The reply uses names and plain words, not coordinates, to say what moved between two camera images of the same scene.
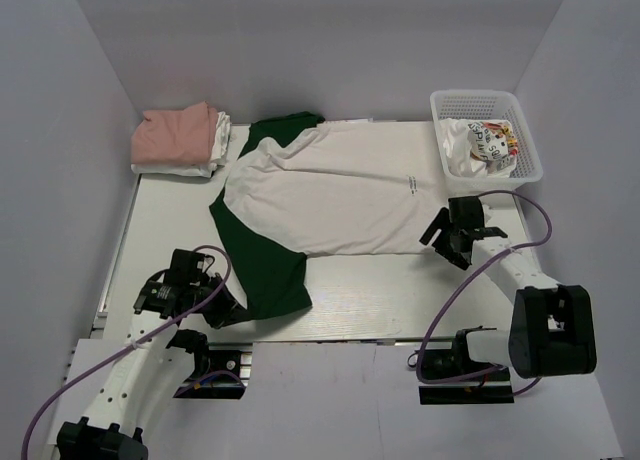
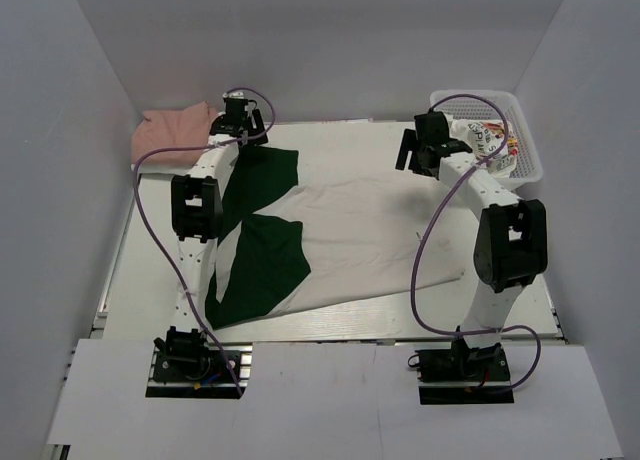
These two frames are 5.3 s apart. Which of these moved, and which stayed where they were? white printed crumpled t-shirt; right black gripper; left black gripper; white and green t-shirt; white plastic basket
Moved: right black gripper; left black gripper; white and green t-shirt
Stayed: white plastic basket; white printed crumpled t-shirt
